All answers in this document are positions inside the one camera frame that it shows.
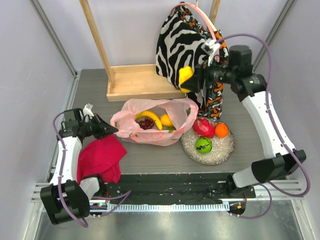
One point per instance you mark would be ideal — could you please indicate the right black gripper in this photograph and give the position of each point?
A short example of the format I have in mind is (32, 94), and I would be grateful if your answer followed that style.
(202, 75)

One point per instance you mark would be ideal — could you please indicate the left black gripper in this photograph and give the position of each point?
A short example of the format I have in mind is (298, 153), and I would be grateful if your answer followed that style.
(103, 128)

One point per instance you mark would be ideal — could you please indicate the fake yellow mango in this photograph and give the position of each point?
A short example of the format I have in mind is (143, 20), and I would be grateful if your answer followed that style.
(184, 74)

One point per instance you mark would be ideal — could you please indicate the pink plastic bag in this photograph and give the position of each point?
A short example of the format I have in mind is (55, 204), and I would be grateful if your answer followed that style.
(182, 113)

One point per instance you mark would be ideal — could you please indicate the fake banana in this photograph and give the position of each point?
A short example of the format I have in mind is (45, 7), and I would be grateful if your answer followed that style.
(151, 115)

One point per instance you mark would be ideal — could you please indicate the fake red fruit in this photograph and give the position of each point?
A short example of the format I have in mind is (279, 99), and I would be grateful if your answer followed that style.
(203, 127)

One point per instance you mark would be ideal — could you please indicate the fake orange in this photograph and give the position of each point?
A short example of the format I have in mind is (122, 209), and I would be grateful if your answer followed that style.
(221, 130)

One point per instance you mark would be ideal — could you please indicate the fake green apple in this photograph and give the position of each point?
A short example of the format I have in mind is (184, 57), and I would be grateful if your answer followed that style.
(204, 145)

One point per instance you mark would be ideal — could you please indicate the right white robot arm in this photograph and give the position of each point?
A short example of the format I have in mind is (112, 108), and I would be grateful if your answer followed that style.
(281, 158)

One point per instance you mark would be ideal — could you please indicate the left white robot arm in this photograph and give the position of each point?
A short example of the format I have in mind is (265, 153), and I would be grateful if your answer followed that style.
(65, 199)

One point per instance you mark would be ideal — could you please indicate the fake dark grapes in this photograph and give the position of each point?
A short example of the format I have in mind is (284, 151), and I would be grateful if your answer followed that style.
(146, 123)

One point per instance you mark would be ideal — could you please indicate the fake yellow lemon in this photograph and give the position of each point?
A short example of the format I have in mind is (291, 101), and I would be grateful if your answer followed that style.
(166, 121)

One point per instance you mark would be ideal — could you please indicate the red cloth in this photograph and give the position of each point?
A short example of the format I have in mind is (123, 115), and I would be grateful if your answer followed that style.
(101, 156)

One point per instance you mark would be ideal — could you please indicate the zebra print garment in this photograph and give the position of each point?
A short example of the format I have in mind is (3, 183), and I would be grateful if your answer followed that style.
(166, 54)

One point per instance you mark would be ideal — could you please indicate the wooden clothes rack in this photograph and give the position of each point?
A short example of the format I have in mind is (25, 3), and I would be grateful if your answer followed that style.
(125, 33)

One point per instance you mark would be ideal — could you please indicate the pink clothes hanger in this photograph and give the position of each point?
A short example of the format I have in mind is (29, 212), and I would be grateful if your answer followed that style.
(208, 22)

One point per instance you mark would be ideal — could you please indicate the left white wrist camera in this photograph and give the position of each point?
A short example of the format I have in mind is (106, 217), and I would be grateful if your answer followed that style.
(87, 110)

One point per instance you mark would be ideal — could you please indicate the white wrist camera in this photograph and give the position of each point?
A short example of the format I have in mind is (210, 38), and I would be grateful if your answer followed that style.
(87, 110)
(211, 48)

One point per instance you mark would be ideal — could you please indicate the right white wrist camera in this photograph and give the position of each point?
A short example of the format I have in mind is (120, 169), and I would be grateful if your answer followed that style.
(211, 48)

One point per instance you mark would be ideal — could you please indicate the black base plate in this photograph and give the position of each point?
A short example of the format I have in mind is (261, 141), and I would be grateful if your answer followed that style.
(177, 189)

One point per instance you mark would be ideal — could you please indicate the white cable duct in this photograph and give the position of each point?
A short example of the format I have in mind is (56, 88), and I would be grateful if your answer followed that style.
(145, 208)

